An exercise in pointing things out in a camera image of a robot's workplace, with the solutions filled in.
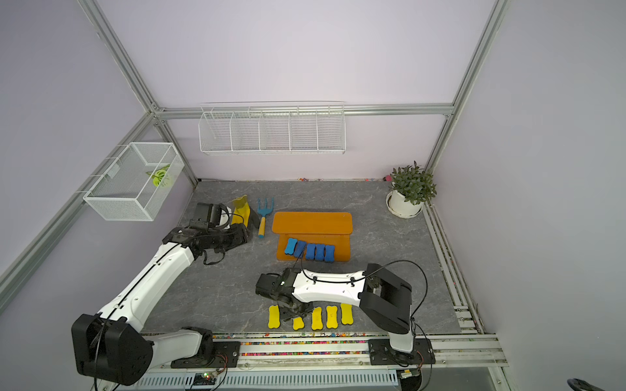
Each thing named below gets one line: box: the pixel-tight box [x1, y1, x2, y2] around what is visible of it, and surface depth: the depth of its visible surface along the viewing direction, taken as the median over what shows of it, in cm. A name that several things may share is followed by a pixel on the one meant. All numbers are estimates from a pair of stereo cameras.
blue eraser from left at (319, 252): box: [315, 243, 325, 261], surface depth 94 cm
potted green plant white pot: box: [385, 160, 437, 219], surface depth 96 cm
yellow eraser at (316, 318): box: [311, 306, 324, 331], surface depth 80 cm
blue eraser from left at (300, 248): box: [293, 240, 307, 259], surface depth 96 cm
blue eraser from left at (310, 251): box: [306, 243, 316, 260], surface depth 94 cm
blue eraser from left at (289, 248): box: [284, 237, 298, 255], surface depth 98 cm
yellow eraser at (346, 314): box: [340, 303, 354, 326], surface depth 81 cm
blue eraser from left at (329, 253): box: [324, 245, 336, 263], surface depth 95 cm
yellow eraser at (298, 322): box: [293, 316, 305, 330], surface depth 79 cm
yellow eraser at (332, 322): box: [326, 305, 339, 329], surface depth 80 cm
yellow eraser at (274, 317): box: [268, 304, 281, 330], surface depth 81 cm
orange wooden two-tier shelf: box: [271, 211, 353, 262], surface depth 95 cm
